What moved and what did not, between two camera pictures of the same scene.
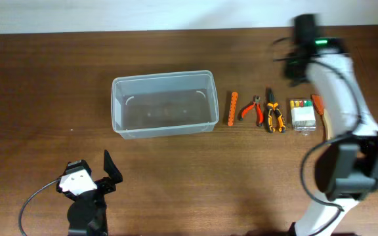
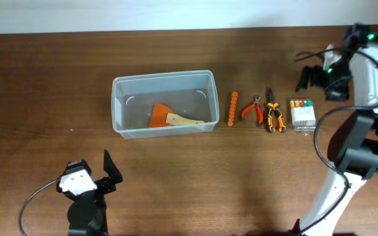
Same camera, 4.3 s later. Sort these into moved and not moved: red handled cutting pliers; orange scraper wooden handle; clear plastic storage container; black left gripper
Moved: orange scraper wooden handle
Not moved: clear plastic storage container; red handled cutting pliers; black left gripper
